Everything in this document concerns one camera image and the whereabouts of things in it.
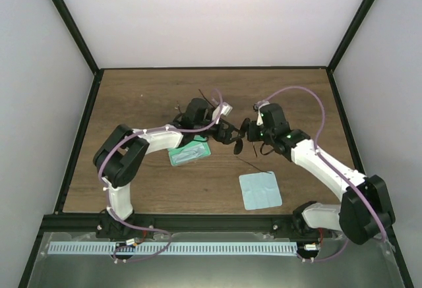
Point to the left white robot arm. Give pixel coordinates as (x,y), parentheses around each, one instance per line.
(120,156)

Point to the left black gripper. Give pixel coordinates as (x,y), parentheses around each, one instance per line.
(224,139)

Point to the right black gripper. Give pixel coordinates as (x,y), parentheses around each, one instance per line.
(252,134)

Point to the grey glasses case green lining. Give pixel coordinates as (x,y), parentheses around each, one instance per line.
(197,140)

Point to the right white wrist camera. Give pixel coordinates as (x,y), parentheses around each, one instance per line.
(257,106)

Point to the white slotted cable duct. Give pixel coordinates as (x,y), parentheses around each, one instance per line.
(182,248)

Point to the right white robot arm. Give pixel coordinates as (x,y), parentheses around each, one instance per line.
(365,208)

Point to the light blue cloth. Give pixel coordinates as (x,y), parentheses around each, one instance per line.
(260,191)
(187,154)

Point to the black aluminium frame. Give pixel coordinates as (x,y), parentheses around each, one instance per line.
(59,221)

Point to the round black sunglasses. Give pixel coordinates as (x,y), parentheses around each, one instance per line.
(198,110)

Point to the grey metal front plate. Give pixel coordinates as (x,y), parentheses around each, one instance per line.
(337,265)

